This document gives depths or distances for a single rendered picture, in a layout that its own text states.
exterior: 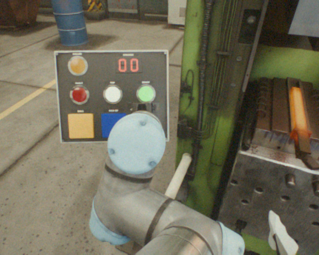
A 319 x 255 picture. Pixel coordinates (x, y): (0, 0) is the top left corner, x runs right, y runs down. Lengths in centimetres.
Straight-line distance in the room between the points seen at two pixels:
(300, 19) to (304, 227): 70
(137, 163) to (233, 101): 66
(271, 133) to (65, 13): 459
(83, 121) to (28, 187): 140
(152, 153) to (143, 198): 7
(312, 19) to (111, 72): 52
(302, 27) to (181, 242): 56
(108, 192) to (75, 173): 166
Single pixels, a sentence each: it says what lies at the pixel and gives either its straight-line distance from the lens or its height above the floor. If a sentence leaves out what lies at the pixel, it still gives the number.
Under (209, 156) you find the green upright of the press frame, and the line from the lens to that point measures 108.
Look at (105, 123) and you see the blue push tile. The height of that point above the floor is 102.
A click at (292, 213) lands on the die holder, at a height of 70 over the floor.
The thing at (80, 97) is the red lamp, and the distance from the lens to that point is 71.
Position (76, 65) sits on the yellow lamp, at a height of 117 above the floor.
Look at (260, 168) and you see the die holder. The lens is 80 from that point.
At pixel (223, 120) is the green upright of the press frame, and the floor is 88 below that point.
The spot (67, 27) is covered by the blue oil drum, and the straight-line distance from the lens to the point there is 504.
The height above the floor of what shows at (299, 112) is 101.
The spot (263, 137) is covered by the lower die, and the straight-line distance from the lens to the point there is 80.
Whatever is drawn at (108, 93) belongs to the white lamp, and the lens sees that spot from 68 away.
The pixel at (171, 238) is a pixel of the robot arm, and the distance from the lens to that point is 24.
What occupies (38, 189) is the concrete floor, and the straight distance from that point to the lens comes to 199.
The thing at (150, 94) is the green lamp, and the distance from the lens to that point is 67.
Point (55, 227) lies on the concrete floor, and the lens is 174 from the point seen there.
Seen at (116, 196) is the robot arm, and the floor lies 115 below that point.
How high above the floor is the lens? 141
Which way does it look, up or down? 38 degrees down
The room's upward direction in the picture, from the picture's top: straight up
